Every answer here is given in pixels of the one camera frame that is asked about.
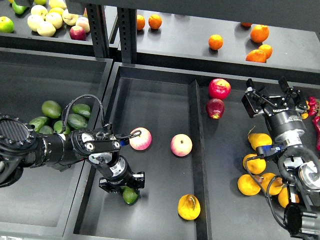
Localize pink apple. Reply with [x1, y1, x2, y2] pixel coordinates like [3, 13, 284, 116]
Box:
[129, 127, 152, 151]
[170, 133, 193, 157]

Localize black bin divider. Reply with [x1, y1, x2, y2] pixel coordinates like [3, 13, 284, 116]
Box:
[188, 80, 213, 240]

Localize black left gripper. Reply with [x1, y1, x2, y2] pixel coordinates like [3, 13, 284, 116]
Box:
[98, 159, 145, 193]

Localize avocado centre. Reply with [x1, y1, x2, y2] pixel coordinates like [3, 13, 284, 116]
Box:
[53, 120, 71, 135]

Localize green avocado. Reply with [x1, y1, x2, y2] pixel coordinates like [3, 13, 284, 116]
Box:
[122, 186, 138, 205]

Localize black shelf post right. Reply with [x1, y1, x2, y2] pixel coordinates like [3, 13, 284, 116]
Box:
[117, 7, 137, 64]

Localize pale yellow pear front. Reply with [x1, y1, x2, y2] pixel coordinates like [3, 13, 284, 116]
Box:
[36, 21, 56, 37]

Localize pale yellow pear centre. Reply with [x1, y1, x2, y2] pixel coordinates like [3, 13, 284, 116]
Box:
[45, 12, 63, 29]

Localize red apple on shelf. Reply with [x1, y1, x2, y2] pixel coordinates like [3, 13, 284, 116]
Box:
[69, 25, 87, 41]

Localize bright red apple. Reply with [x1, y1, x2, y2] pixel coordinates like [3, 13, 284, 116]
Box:
[208, 78, 231, 100]

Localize dark red apple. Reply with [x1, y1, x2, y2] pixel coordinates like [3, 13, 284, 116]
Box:
[205, 98, 225, 120]

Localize black shelf post left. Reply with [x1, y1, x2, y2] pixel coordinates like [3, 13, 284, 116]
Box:
[86, 3, 110, 58]

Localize avocado top left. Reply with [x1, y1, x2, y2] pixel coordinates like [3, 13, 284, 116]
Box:
[41, 100, 62, 119]

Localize avocado lower left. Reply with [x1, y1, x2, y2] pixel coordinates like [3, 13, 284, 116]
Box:
[39, 125, 54, 135]

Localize avocado top right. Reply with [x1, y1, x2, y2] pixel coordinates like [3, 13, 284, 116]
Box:
[71, 103, 92, 119]

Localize black middle bin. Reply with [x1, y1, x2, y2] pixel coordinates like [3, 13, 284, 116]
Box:
[66, 63, 290, 240]

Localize black left bin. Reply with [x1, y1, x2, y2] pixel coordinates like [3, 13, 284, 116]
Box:
[0, 48, 113, 240]

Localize orange on shelf front right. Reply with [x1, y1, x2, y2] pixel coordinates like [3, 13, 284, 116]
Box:
[245, 49, 267, 63]

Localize avocado far left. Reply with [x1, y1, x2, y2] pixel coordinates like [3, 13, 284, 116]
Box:
[29, 116, 50, 133]

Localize orange on shelf far left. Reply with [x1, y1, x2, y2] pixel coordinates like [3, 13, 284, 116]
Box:
[136, 14, 146, 31]

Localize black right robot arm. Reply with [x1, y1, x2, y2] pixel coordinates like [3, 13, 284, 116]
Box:
[241, 77, 320, 240]

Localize peach on shelf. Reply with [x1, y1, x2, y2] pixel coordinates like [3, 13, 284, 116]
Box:
[75, 16, 90, 34]

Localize orange on shelf small right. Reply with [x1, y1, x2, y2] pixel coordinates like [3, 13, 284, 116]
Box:
[258, 44, 273, 59]

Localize pink apple left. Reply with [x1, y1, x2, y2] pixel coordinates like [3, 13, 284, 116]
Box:
[129, 127, 152, 151]

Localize orange on shelf middle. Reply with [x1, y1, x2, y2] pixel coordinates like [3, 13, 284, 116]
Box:
[208, 34, 224, 51]

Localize pink apple right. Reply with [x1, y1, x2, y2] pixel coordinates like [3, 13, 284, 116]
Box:
[170, 133, 193, 157]

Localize black shelf post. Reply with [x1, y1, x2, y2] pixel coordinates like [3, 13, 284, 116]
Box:
[86, 3, 110, 58]
[117, 7, 137, 64]

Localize black bin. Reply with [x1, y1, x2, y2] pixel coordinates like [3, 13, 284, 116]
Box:
[66, 63, 290, 240]
[0, 48, 113, 240]

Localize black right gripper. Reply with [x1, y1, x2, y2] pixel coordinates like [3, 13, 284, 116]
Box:
[241, 76, 308, 140]

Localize yellow pear top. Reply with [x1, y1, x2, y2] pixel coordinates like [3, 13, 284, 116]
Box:
[247, 126, 273, 150]

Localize large orange on shelf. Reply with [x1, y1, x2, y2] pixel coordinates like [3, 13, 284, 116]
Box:
[250, 24, 270, 43]

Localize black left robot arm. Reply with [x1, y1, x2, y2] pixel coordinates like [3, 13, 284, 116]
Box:
[0, 105, 145, 193]

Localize pale yellow pear left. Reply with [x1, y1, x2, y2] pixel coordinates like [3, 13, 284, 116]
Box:
[27, 14, 44, 32]

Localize pale yellow pear right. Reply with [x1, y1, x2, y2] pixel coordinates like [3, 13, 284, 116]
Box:
[62, 9, 79, 26]

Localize orange cherry tomato bunch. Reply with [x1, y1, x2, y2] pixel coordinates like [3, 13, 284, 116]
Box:
[301, 100, 310, 120]

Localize red chili peppers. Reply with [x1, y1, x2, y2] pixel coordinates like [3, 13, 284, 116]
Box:
[308, 96, 320, 151]

